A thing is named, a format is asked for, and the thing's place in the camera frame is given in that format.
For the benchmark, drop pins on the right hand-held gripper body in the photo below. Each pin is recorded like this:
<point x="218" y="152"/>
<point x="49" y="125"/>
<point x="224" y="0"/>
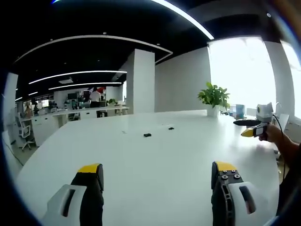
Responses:
<point x="263" y="116"/>

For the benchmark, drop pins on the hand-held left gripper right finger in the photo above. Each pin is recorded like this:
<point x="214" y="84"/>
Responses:
<point x="235" y="200"/>

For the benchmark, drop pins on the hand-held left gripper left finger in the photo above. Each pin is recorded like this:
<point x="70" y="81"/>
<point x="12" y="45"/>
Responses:
<point x="70" y="200"/>

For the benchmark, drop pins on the person's right hand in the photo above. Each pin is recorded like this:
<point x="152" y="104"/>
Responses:
<point x="274" y="134"/>

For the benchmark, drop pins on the blue box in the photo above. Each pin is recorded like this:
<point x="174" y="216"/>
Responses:
<point x="240" y="110"/>

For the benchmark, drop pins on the green potted plant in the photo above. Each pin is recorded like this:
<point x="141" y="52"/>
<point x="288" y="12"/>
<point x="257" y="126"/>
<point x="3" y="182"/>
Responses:
<point x="214" y="97"/>

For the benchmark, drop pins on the white office chair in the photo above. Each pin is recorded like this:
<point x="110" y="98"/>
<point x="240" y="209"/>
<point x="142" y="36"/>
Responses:
<point x="23" y="131"/>

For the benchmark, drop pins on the long white office desk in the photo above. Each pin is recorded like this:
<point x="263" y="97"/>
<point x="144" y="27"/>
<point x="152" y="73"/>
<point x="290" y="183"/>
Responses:
<point x="77" y="115"/>

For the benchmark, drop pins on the white square pillar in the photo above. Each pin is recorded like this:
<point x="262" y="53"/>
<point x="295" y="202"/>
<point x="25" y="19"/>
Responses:
<point x="143" y="81"/>

